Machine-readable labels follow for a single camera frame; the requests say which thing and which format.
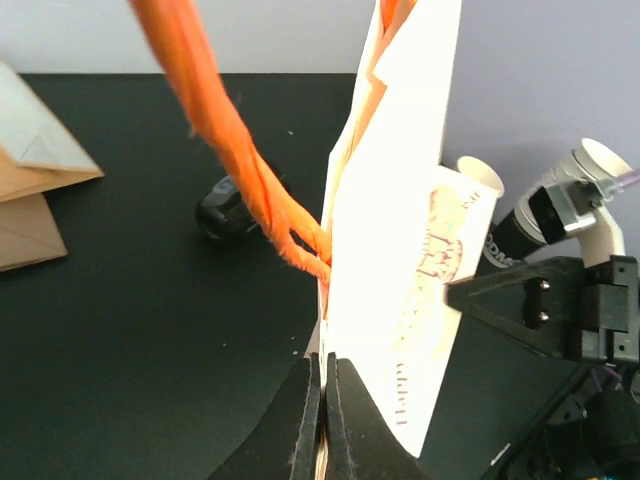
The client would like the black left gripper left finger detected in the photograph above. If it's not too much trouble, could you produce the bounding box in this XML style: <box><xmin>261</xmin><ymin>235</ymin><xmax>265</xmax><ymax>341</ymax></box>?
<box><xmin>210</xmin><ymin>356</ymin><xmax>323</xmax><ymax>480</ymax></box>

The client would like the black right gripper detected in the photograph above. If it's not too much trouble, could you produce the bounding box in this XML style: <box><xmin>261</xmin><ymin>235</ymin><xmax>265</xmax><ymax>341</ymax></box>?
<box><xmin>446</xmin><ymin>256</ymin><xmax>639</xmax><ymax>365</ymax></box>

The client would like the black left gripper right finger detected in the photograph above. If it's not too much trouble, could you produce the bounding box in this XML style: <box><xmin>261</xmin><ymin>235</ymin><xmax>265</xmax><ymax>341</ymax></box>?
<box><xmin>326</xmin><ymin>356</ymin><xmax>421</xmax><ymax>480</ymax></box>

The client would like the printed white paper bag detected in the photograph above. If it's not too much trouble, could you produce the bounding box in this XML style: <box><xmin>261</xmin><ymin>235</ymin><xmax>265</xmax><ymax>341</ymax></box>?
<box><xmin>132</xmin><ymin>1</ymin><xmax>462</xmax><ymax>455</ymax></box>

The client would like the single paper coffee cup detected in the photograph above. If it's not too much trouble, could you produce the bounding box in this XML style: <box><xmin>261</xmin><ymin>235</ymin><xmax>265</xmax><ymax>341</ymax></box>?
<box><xmin>442</xmin><ymin>155</ymin><xmax>504</xmax><ymax>285</ymax></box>

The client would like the black coffee cup lid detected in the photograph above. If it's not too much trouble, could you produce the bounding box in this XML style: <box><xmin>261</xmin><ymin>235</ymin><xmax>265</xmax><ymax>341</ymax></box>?
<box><xmin>195</xmin><ymin>175</ymin><xmax>259</xmax><ymax>244</ymax></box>

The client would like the brown kraft paper bag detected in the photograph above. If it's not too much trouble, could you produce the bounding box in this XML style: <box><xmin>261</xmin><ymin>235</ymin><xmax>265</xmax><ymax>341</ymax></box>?
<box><xmin>0</xmin><ymin>194</ymin><xmax>68</xmax><ymax>272</ymax></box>

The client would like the orange kraft paper bag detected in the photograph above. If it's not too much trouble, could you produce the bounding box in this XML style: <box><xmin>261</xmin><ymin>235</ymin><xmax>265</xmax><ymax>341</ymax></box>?
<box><xmin>1</xmin><ymin>63</ymin><xmax>104</xmax><ymax>202</ymax></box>

